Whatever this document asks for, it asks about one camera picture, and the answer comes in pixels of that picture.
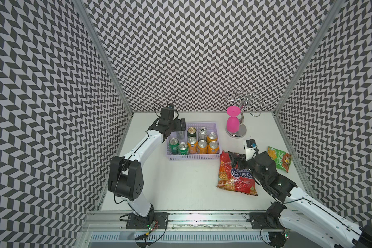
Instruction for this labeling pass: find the lavender plastic basket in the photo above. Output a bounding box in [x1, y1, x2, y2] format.
[166, 122, 222, 160]

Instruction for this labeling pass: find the green snack packet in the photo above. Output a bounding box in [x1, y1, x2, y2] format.
[267, 146, 292, 173]

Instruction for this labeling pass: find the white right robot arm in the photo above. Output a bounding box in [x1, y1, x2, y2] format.
[221, 149, 372, 248]

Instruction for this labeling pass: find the dark green gold-top can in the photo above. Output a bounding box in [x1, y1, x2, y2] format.
[187, 127, 197, 138]

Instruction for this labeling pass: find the pink plastic wine glass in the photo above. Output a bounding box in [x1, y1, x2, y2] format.
[226, 106, 241, 133]

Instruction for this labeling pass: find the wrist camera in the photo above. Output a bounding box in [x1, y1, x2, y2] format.
[163, 103, 175, 118]
[244, 139, 258, 161]

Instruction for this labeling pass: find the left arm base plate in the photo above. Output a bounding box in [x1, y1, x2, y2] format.
[126, 212, 169, 230]

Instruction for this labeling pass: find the silver can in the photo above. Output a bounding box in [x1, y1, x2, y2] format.
[198, 127, 208, 141]
[176, 131, 186, 141]

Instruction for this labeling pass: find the green can left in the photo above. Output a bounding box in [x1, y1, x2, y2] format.
[168, 137, 179, 155]

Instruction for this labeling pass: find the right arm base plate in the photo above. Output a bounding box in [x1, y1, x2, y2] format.
[247, 212, 283, 229]

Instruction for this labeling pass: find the aluminium front rail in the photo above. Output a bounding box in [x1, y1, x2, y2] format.
[80, 210, 298, 246]

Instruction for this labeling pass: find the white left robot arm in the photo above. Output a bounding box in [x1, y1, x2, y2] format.
[107, 104, 186, 220]

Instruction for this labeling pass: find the chrome glass holder stand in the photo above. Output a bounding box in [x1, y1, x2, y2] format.
[226, 89, 268, 138]

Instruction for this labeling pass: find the green can right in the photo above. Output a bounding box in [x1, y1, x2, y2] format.
[178, 142, 189, 155]

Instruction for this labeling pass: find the red candy bag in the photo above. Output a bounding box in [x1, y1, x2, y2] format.
[217, 151, 258, 196]

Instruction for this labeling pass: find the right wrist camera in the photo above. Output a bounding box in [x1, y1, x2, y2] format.
[244, 139, 258, 161]

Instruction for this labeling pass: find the orange can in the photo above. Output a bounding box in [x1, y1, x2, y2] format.
[207, 141, 220, 154]
[197, 140, 208, 155]
[207, 132, 218, 144]
[187, 137, 197, 154]

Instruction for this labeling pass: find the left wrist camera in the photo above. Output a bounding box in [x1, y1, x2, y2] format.
[163, 103, 175, 118]

